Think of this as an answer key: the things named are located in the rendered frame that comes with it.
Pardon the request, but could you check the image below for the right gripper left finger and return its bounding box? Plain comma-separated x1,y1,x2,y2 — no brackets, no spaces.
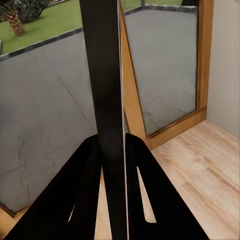
4,134,102,240

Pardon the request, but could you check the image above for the poster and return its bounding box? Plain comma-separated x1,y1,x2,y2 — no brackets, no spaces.
79,0,128,240

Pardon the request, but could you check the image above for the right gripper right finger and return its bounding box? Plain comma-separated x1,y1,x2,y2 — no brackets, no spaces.
125,133,210,240

